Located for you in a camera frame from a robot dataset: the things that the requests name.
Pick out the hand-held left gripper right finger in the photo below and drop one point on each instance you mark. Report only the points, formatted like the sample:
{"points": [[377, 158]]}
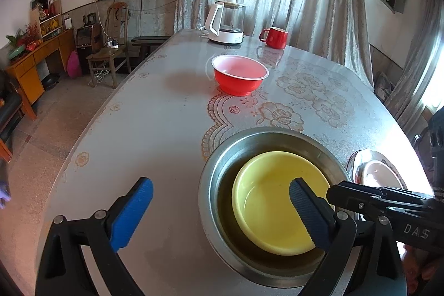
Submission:
{"points": [[308, 209]]}

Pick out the window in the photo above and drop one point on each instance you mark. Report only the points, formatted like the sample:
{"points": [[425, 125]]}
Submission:
{"points": [[435, 81]]}

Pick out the yellow wooden desk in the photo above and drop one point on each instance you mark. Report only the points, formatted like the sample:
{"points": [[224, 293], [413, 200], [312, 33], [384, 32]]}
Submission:
{"points": [[31, 67]]}

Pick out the pink bag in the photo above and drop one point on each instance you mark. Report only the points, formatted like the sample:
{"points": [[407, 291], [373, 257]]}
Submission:
{"points": [[74, 65]]}

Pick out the light wooden chair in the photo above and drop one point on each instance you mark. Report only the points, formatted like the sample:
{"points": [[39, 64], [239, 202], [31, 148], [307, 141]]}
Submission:
{"points": [[107, 56]]}

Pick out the yellow plastic bowl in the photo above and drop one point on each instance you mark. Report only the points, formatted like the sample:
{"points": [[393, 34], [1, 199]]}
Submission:
{"points": [[263, 195]]}

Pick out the red plastic bowl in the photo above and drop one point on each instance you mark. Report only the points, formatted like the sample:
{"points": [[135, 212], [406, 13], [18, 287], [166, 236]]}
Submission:
{"points": [[239, 77]]}

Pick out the white power strip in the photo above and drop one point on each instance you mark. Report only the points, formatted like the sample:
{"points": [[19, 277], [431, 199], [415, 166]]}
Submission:
{"points": [[112, 43]]}

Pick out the wooden desktop shelf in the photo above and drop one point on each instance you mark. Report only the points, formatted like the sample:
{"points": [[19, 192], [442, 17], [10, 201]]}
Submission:
{"points": [[50, 22]]}

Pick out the stainless steel bowl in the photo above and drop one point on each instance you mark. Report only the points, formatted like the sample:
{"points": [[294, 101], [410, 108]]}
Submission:
{"points": [[222, 178]]}

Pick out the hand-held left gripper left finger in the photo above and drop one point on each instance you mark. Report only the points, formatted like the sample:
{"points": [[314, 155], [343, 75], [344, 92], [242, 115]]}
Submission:
{"points": [[131, 212]]}

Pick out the red mug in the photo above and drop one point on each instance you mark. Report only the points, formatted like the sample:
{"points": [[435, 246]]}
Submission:
{"points": [[276, 38]]}

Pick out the person's right hand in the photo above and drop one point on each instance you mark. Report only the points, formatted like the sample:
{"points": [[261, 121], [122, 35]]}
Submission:
{"points": [[426, 268]]}

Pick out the dark wooden bench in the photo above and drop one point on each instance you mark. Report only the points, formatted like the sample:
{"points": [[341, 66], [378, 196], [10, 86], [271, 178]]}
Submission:
{"points": [[149, 41]]}

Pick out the black speaker box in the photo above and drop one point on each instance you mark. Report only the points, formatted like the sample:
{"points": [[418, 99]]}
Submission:
{"points": [[86, 36]]}

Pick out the narrow grey window curtain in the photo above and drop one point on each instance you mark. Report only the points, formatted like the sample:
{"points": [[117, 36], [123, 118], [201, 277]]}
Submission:
{"points": [[412, 74]]}

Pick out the white glass electric kettle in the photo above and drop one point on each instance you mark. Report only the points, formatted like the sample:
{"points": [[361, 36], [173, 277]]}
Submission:
{"points": [[225, 34]]}

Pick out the large white patterned rim plate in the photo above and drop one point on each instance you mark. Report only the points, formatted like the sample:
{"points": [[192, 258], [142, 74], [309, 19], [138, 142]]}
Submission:
{"points": [[353, 164]]}

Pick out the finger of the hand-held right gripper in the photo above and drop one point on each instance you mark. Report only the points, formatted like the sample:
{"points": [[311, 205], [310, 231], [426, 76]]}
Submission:
{"points": [[350, 193]]}

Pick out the lace pattern table mat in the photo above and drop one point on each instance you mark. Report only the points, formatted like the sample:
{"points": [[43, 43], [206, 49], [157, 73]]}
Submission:
{"points": [[301, 91]]}

